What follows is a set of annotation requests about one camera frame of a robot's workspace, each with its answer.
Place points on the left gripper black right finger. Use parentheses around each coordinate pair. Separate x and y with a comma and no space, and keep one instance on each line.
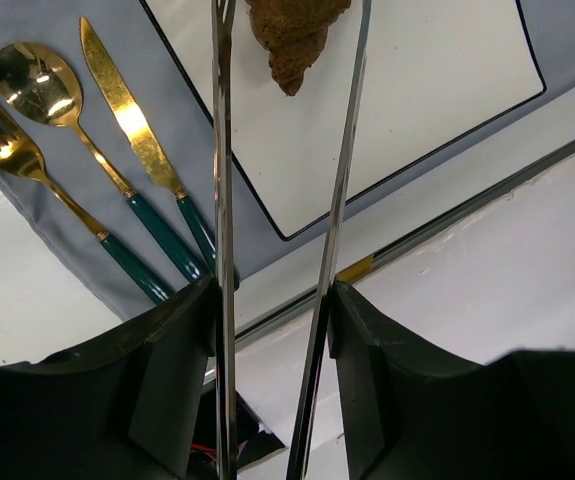
(412,410)

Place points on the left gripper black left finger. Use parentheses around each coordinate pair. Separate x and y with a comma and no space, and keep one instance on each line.
(122,405)

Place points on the brown chocolate croissant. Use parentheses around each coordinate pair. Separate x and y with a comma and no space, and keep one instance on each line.
(294,32)

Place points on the silver metal tongs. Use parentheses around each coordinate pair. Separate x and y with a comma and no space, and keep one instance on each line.
(222,16)

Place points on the white square plate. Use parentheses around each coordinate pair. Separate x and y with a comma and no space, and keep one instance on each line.
(435,72)

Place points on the gold knife green handle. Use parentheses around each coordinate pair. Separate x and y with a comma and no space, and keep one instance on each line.
(143,141)

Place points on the gold spoon green handle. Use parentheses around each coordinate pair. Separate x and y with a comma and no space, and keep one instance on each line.
(41,85)

